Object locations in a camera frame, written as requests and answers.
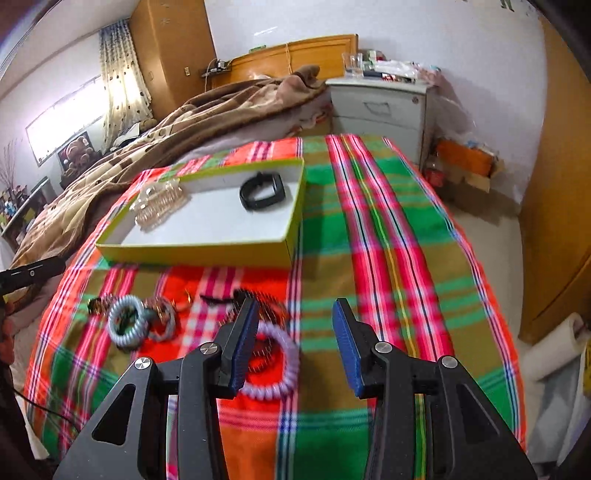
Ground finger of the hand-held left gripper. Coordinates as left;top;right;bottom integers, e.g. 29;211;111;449
0;257;66;292

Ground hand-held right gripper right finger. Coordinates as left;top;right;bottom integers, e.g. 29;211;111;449
332;298;539;480

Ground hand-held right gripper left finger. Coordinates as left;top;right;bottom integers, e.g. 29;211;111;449
53;298;260;480

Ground silver spring bracelet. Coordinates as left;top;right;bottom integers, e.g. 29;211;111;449
248;339;280;376

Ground dark striped hair tie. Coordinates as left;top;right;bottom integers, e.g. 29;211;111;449
235;290;289;326

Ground black elastic hair tie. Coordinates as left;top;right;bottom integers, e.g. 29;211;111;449
200;288;242;306

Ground purple spiral hair tie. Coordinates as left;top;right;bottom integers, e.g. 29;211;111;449
240;322;302;400

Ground plain blue spiral hair tie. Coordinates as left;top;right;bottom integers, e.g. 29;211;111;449
107;296;154;352

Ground green cardboard box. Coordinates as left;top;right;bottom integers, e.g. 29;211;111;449
95;157;307;269

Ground cluttered side shelf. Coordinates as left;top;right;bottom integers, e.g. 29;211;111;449
0;176;52;252

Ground colourful plaid cloth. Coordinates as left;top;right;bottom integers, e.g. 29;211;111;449
23;134;529;480

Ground brown stuffed toys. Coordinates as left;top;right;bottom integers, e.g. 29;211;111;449
56;130;101;178

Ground black watch band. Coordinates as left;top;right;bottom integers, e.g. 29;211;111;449
239;171;288;212

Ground window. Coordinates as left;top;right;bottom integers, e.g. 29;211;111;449
24;73;108;168

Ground patterned curtain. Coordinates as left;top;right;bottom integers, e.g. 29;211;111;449
98;18;154;141

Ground white paper roll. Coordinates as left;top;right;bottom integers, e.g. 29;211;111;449
525;313;591;384

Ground brown patterned blanket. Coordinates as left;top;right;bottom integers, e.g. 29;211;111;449
9;65;332;275

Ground orange cardboard box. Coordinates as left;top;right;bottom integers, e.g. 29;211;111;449
433;137;502;193

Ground grey nightstand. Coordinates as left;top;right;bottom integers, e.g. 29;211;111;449
324;75;440;171

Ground wooden wardrobe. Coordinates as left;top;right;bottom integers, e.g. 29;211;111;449
128;0;218;121

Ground wooden door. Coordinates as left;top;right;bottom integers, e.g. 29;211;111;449
518;18;591;344

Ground glass cups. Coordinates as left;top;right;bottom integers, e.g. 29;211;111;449
341;52;366;80

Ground power strip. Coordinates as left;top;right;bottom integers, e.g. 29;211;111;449
200;58;232;78

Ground clutter on nightstand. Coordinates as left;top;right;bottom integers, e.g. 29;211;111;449
362;47;445;85

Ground wooden headboard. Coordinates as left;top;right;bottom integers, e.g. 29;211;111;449
210;34;359;89

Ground black cable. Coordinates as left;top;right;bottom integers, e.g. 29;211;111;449
11;390;77;428

